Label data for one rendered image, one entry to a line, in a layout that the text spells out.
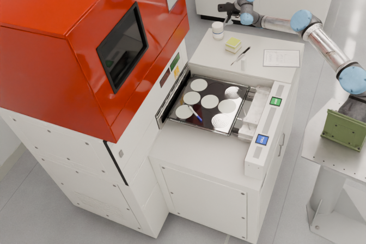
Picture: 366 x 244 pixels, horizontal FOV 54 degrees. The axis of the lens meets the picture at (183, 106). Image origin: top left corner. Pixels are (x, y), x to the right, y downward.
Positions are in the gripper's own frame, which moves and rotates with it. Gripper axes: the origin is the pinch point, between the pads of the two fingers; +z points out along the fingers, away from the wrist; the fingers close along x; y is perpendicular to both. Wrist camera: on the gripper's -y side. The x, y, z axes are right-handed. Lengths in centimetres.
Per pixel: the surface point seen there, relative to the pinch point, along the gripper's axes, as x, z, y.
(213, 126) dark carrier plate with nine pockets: -79, -33, -19
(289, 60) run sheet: -38, -39, 25
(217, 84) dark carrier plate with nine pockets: -52, -19, -11
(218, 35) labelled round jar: -18.9, -12.4, -8.0
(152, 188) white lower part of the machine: -115, 4, -41
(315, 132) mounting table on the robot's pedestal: -80, -52, 32
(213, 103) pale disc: -65, -25, -16
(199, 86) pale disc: -54, -15, -21
